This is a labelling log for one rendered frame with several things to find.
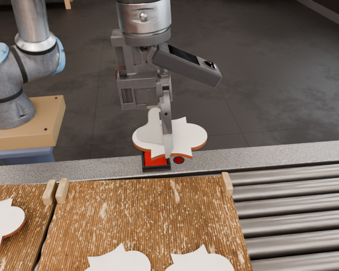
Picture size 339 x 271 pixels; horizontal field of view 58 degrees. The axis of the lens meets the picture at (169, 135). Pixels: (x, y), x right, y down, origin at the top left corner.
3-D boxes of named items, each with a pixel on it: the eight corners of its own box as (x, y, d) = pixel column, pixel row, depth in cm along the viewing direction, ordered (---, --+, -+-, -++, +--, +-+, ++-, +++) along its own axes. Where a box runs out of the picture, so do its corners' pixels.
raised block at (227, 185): (220, 179, 76) (221, 171, 75) (227, 178, 76) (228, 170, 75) (224, 197, 72) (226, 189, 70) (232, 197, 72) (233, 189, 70)
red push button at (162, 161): (144, 155, 86) (143, 151, 86) (165, 154, 87) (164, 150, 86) (145, 170, 82) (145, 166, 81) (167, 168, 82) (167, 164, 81)
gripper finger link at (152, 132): (140, 159, 53) (134, 107, 51) (174, 156, 53) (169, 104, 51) (139, 165, 50) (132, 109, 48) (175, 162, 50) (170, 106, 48)
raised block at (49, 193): (51, 186, 74) (48, 178, 73) (58, 186, 74) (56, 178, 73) (44, 206, 70) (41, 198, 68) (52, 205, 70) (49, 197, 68)
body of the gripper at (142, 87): (125, 91, 55) (113, 23, 47) (173, 87, 55) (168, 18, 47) (122, 114, 49) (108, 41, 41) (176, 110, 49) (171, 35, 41)
